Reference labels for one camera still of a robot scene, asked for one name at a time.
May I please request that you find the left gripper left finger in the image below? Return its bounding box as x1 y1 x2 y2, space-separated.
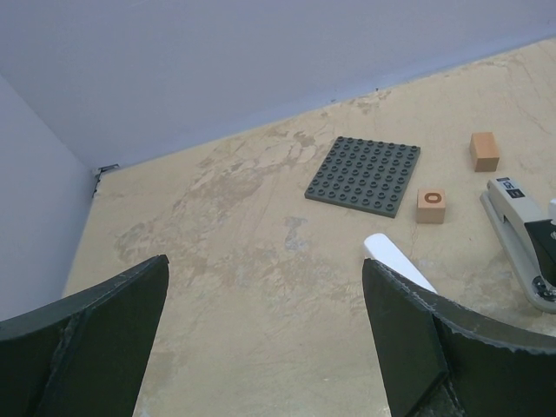
1 255 169 416

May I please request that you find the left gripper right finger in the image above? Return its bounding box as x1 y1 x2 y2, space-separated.
362 259 555 416

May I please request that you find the white stapler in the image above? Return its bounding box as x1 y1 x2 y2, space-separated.
363 233 437 294

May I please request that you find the wooden letter cube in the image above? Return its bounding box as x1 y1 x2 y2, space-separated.
416 189 447 224

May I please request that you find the grey studded baseplate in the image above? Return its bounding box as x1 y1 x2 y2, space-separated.
304 136 420 218

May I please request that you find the plain wooden block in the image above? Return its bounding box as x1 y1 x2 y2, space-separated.
469 132 500 172

